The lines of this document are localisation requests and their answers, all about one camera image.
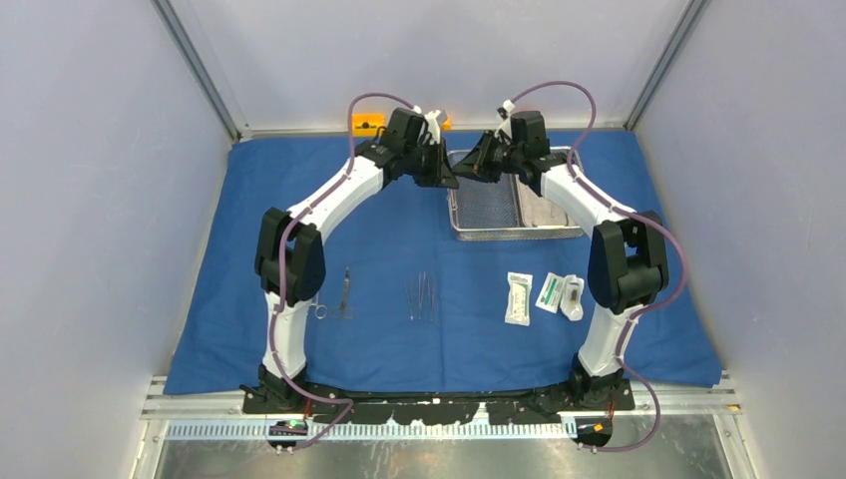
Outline aluminium frame rail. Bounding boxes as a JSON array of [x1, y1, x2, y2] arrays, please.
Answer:
[[141, 372, 743, 420]]

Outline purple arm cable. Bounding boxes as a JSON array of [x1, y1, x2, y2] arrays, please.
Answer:
[[509, 80, 690, 455], [269, 92, 355, 453]]

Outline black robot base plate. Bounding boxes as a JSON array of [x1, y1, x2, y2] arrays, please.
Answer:
[[239, 381, 635, 425]]

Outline steel surgical forceps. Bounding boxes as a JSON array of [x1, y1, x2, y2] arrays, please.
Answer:
[[308, 294, 329, 320]]

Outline large yellow plastic block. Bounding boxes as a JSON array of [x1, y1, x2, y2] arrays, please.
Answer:
[[350, 113, 386, 137]]

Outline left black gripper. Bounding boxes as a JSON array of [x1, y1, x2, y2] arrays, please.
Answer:
[[404, 139, 458, 190]]

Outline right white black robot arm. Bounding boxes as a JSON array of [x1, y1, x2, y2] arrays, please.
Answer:
[[451, 111, 669, 410]]

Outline steel surgical scissors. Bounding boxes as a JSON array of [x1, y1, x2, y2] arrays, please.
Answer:
[[331, 267, 354, 319]]

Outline blue surgical drape cloth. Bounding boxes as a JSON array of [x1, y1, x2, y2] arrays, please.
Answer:
[[163, 129, 725, 396]]

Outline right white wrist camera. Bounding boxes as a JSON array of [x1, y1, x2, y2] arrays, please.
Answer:
[[495, 99, 515, 141]]

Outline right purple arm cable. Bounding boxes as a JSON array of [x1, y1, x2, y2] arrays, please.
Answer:
[[509, 80, 690, 455]]

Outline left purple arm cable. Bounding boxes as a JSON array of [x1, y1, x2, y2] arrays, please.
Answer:
[[269, 92, 355, 453]]

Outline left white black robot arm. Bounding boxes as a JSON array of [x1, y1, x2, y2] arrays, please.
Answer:
[[252, 107, 459, 413]]

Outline stainless steel tray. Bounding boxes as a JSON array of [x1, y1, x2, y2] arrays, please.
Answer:
[[516, 181, 583, 236]]

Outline metal mesh instrument basket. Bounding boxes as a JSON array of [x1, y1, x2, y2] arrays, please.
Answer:
[[448, 174, 584, 241]]

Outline green white sterile packet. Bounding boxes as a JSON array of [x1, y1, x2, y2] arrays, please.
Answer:
[[535, 272, 566, 313]]

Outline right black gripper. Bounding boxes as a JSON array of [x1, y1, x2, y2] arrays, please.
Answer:
[[452, 130, 524, 185]]

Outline thin steel tweezers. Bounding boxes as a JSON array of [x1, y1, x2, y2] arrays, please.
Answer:
[[417, 271, 428, 320], [405, 280, 415, 320], [425, 272, 437, 322]]

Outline clear syringe packet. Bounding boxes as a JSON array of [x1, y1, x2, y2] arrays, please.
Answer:
[[559, 274, 585, 321]]

